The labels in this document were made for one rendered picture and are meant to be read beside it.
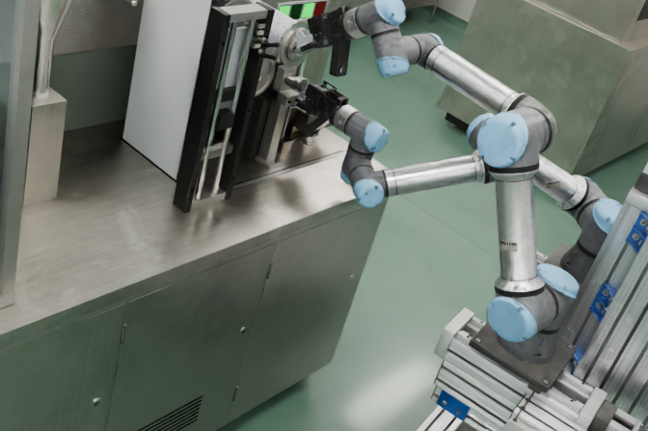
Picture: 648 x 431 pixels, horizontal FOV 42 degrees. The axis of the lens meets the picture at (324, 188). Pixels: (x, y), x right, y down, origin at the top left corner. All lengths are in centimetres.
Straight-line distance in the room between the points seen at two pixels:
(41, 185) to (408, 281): 208
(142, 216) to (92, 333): 33
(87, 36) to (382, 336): 175
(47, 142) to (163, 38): 42
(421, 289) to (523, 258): 181
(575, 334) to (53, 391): 135
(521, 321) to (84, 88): 130
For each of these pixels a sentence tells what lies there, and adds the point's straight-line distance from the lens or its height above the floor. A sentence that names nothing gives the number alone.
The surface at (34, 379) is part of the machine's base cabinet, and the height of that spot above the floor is 70.
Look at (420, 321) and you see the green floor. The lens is 359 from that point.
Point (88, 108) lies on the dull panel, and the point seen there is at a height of 96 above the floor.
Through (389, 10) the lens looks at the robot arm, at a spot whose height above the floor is 149.
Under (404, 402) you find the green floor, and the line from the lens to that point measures 320.
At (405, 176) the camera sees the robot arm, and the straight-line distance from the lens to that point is 226.
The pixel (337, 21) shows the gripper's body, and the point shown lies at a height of 139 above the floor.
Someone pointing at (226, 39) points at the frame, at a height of 138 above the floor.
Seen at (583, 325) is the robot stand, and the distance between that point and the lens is 243.
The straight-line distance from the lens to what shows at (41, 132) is 204.
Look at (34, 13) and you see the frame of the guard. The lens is 151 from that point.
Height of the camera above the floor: 210
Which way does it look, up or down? 30 degrees down
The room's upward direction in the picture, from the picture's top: 17 degrees clockwise
